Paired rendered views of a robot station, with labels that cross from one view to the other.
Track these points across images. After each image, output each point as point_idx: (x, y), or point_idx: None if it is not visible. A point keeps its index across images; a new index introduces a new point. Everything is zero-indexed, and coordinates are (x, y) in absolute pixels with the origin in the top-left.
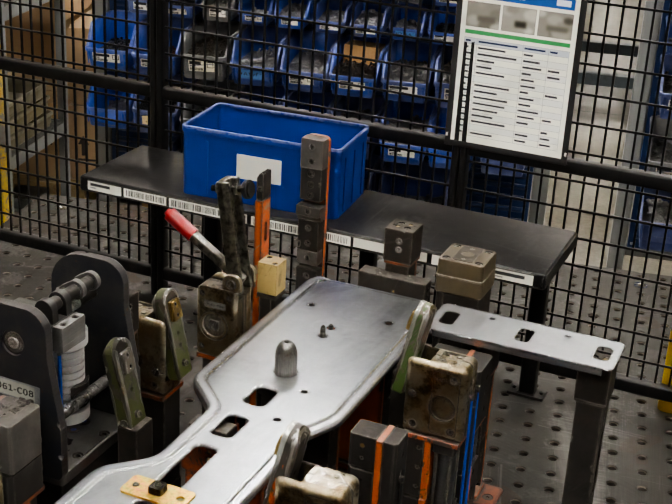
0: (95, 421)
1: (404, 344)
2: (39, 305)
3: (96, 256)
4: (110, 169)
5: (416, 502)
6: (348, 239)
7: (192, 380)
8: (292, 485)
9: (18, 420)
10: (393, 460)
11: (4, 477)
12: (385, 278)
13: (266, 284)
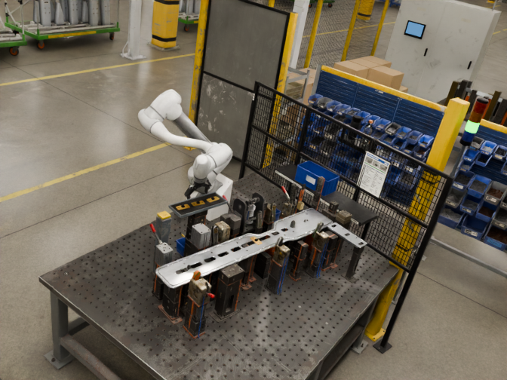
0: (253, 224)
1: (315, 228)
2: (246, 201)
3: (260, 194)
4: (281, 168)
5: (311, 260)
6: (324, 201)
7: None
8: (278, 246)
9: (236, 220)
10: (303, 249)
11: (231, 229)
12: (327, 212)
13: (298, 206)
